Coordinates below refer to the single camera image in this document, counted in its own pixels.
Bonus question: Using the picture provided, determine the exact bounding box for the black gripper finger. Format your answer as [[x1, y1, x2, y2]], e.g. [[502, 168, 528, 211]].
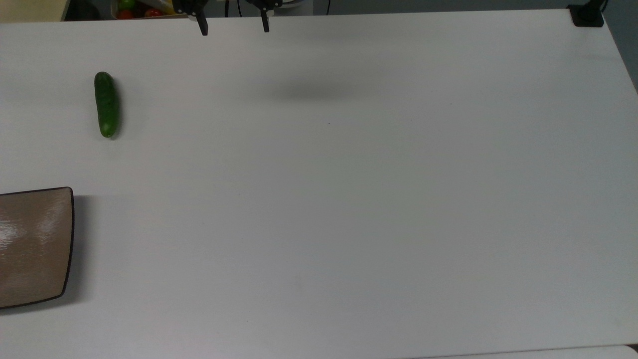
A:
[[247, 0, 283, 33], [174, 0, 209, 36]]

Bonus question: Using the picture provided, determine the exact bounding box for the green cucumber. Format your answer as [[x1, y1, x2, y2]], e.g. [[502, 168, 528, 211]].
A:
[[94, 71, 120, 139]]

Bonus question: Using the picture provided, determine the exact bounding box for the brown ceramic plate dark rim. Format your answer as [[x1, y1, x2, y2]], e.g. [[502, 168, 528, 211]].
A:
[[0, 186, 75, 310]]

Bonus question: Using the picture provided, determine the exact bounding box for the beige box of toy produce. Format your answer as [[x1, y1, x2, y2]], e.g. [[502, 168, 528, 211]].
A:
[[112, 0, 190, 20]]

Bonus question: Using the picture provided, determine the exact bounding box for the light wooden side table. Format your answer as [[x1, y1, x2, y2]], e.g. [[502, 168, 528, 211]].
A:
[[0, 0, 69, 23]]

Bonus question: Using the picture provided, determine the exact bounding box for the black table clamp mount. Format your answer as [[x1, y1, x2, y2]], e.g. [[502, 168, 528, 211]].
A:
[[568, 0, 607, 28]]

